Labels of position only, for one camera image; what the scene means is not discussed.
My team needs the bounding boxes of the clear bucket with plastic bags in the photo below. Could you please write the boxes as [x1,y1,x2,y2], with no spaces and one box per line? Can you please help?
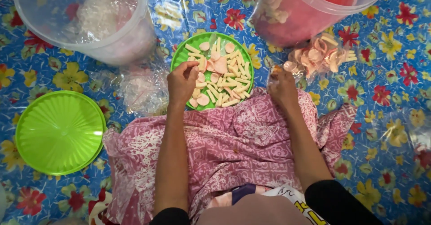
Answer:
[9,0,157,66]

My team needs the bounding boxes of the green ribbed plastic lid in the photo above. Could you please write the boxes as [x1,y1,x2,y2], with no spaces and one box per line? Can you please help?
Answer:
[15,90,108,176]

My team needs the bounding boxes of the green plastic plate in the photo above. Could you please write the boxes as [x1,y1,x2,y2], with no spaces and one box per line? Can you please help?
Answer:
[170,32,255,112]

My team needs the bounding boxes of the pile of empty clear bags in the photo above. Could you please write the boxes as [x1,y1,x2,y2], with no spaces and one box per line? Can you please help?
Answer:
[89,63,170,116]

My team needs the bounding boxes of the pink batik skirt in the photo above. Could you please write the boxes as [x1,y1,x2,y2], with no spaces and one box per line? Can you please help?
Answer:
[103,87,358,225]

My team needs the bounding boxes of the crumpled plastic bags in bucket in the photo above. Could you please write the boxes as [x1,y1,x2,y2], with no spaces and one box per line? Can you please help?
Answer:
[66,0,135,40]

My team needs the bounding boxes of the beige headscarf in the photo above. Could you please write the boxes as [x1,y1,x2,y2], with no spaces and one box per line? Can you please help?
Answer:
[197,194,312,225]

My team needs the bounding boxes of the person's right hand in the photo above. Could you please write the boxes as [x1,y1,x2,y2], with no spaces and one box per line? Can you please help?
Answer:
[268,69,301,108]

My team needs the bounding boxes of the black long-sleeved top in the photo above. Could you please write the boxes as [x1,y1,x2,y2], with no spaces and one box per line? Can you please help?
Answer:
[148,179,384,225]

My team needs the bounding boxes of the red white patterned cloth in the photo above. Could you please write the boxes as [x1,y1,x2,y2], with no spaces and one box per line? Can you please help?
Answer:
[88,188,117,225]

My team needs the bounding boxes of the clear bag with crackers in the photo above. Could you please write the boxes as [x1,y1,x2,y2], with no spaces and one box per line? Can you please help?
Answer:
[268,32,358,84]

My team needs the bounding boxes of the person's left hand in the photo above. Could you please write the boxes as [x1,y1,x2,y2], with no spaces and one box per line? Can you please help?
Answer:
[167,61,201,107]

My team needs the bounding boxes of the blue floral plastic mat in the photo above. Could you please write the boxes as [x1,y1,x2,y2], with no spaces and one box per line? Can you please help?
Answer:
[0,0,431,225]

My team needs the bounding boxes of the heap of stick and round crackers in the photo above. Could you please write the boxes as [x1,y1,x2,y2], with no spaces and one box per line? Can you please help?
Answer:
[185,37,252,108]

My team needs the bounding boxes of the flat empty clear plastic bag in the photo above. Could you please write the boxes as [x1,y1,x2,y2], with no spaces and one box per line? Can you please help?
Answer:
[370,109,431,172]

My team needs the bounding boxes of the clear bucket with pink crackers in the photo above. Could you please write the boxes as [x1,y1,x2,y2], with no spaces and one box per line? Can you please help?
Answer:
[251,0,391,48]

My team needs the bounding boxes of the white printed shirt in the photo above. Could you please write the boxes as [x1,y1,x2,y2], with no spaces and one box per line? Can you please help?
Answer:
[207,184,330,225]

